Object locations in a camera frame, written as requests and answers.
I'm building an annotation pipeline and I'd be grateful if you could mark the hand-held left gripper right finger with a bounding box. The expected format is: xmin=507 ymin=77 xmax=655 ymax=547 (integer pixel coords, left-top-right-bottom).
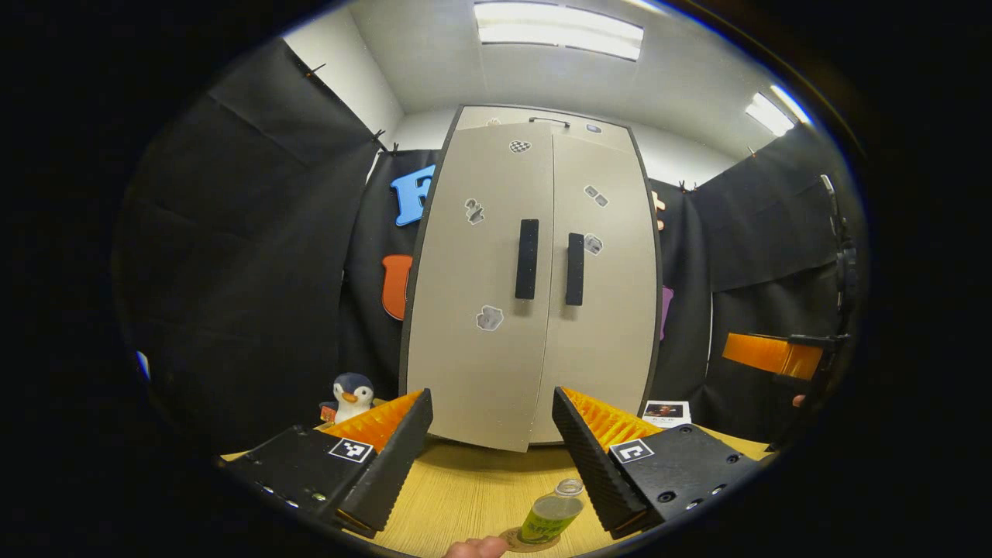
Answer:
xmin=552 ymin=386 xmax=764 ymax=541

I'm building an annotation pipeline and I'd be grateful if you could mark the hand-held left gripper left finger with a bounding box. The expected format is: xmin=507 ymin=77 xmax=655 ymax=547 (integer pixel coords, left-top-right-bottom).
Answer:
xmin=221 ymin=389 xmax=435 ymax=539

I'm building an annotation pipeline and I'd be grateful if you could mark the green label bottle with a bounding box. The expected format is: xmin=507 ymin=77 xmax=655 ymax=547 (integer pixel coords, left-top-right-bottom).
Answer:
xmin=518 ymin=478 xmax=585 ymax=546

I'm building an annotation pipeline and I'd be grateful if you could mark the white cabinet door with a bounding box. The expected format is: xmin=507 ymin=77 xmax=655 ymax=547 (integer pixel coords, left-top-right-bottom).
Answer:
xmin=405 ymin=122 xmax=556 ymax=453
xmin=529 ymin=132 xmax=660 ymax=445

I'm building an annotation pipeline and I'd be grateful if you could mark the round brown coaster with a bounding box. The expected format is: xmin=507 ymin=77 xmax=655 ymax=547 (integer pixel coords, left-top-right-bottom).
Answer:
xmin=498 ymin=527 xmax=560 ymax=553

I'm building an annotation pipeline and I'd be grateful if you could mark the white cabinet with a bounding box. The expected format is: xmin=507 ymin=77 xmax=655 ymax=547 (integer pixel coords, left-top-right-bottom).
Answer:
xmin=398 ymin=105 xmax=665 ymax=454

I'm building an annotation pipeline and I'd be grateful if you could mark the white cabinet drawer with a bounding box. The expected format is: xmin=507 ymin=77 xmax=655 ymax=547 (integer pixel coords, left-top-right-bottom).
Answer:
xmin=456 ymin=106 xmax=638 ymax=153

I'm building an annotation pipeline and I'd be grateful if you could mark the penguin plush toy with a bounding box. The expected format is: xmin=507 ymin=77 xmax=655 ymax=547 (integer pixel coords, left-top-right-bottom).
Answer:
xmin=319 ymin=372 xmax=378 ymax=425

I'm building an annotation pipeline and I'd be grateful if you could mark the white photo card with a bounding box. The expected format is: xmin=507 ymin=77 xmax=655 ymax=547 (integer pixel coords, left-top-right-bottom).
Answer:
xmin=642 ymin=400 xmax=692 ymax=429

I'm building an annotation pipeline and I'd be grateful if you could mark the small ceiling light panel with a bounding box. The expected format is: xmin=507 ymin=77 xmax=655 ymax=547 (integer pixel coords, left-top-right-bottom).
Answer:
xmin=746 ymin=93 xmax=797 ymax=138

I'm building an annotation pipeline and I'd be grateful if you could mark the black backdrop cloth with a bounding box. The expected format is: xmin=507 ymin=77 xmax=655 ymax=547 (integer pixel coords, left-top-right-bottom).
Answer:
xmin=116 ymin=39 xmax=861 ymax=458

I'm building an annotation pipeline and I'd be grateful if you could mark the large ceiling light panel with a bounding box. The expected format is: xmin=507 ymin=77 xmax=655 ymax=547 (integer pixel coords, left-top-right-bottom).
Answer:
xmin=474 ymin=2 xmax=646 ymax=61

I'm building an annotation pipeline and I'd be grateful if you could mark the black right door handle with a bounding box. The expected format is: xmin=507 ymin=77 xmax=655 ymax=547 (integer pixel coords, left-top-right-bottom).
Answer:
xmin=564 ymin=232 xmax=586 ymax=307

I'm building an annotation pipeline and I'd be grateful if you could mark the black door handle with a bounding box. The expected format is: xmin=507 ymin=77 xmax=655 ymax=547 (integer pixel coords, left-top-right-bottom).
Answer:
xmin=564 ymin=232 xmax=586 ymax=307
xmin=515 ymin=219 xmax=540 ymax=301

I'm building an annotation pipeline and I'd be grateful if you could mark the black left door handle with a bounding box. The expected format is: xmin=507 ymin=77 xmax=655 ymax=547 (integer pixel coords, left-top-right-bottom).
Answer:
xmin=515 ymin=219 xmax=540 ymax=301

